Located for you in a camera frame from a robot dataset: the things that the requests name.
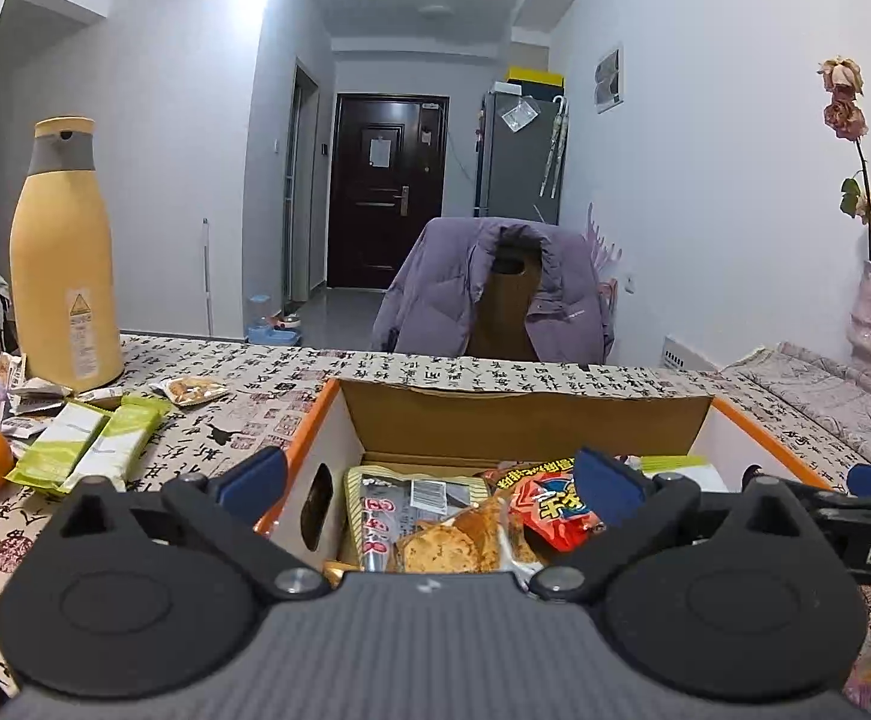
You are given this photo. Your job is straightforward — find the calligraphy printed tablecloth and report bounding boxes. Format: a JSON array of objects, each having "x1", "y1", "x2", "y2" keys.
[{"x1": 0, "y1": 330, "x2": 871, "y2": 720}]

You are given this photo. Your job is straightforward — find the green white bar packet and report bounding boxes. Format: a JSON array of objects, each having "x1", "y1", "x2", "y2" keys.
[
  {"x1": 66, "y1": 394, "x2": 174, "y2": 493},
  {"x1": 5, "y1": 399, "x2": 113, "y2": 497}
]

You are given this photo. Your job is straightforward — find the heap of small sachets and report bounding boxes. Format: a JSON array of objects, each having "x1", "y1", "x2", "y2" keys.
[{"x1": 0, "y1": 351, "x2": 75, "y2": 438}]

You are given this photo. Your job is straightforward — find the printed cardboard box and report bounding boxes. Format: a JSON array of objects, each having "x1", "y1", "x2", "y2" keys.
[{"x1": 255, "y1": 376, "x2": 836, "y2": 580}]

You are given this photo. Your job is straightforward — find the dark brown entrance door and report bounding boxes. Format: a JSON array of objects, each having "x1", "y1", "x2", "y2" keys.
[{"x1": 328, "y1": 94, "x2": 450, "y2": 291}]

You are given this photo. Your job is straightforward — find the yellow thermos jug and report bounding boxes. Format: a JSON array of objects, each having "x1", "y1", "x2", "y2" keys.
[{"x1": 9, "y1": 117, "x2": 125, "y2": 395}]

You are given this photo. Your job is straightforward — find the small nut snack packet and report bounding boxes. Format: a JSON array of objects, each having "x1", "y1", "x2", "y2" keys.
[{"x1": 149, "y1": 376, "x2": 228, "y2": 408}]

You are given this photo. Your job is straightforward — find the striped packet with black label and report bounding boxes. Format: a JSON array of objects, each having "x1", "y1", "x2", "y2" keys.
[{"x1": 341, "y1": 465, "x2": 493, "y2": 572}]

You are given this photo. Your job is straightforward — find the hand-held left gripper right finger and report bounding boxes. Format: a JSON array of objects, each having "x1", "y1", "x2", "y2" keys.
[{"x1": 529, "y1": 448, "x2": 815, "y2": 605}]

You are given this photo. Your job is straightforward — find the interior doorway frame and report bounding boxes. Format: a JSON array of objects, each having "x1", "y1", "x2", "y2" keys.
[{"x1": 285, "y1": 64, "x2": 322, "y2": 305}]

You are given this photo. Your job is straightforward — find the yellow box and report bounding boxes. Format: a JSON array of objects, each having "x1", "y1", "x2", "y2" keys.
[{"x1": 506, "y1": 67, "x2": 566, "y2": 92}]

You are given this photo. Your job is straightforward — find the pink folding rack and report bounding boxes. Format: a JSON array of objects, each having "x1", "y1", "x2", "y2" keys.
[{"x1": 585, "y1": 202, "x2": 625, "y2": 295}]

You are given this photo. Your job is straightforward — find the white green flat packet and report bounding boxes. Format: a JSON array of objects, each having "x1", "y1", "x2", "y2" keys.
[{"x1": 634, "y1": 454, "x2": 729, "y2": 493}]

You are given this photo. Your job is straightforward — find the white slatted panel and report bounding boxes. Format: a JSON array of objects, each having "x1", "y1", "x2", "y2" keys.
[{"x1": 660, "y1": 335, "x2": 719, "y2": 373}]

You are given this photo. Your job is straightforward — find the hanging folded umbrella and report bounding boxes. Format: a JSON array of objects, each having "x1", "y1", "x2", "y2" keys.
[{"x1": 540, "y1": 96, "x2": 570, "y2": 200}]

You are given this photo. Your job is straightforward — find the wall picture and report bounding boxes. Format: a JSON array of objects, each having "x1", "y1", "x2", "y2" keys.
[{"x1": 594, "y1": 45, "x2": 624, "y2": 116}]

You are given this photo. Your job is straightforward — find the folded pale printed cloth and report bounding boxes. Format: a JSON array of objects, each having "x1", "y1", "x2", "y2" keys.
[{"x1": 720, "y1": 341, "x2": 871, "y2": 475}]

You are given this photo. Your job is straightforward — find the blue pet water feeder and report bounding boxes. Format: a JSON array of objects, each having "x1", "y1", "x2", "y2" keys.
[{"x1": 246, "y1": 292, "x2": 303, "y2": 347}]

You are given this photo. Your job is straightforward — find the red snack packet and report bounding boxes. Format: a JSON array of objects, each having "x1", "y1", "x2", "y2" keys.
[{"x1": 480, "y1": 457, "x2": 610, "y2": 553}]

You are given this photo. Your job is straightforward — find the purple puffer jacket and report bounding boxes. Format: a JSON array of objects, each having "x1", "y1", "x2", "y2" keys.
[{"x1": 371, "y1": 216, "x2": 617, "y2": 367}]

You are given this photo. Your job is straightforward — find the brown wooden chair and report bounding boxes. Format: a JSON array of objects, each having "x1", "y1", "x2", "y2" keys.
[{"x1": 465, "y1": 240, "x2": 546, "y2": 362}]

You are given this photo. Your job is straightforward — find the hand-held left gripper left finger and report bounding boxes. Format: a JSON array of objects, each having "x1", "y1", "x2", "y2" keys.
[{"x1": 56, "y1": 446, "x2": 331, "y2": 602}]

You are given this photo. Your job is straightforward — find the grey refrigerator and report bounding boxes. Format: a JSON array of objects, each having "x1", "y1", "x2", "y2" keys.
[{"x1": 475, "y1": 90, "x2": 570, "y2": 225}]

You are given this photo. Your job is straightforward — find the clear bag on refrigerator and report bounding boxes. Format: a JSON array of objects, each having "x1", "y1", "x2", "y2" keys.
[{"x1": 501, "y1": 97, "x2": 540, "y2": 131}]

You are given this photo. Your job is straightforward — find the dried pink flowers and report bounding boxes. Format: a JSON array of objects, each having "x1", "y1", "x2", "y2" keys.
[{"x1": 818, "y1": 56, "x2": 871, "y2": 275}]

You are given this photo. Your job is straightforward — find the clear biscuit packet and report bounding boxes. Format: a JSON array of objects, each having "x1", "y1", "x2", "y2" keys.
[{"x1": 386, "y1": 495, "x2": 546, "y2": 575}]

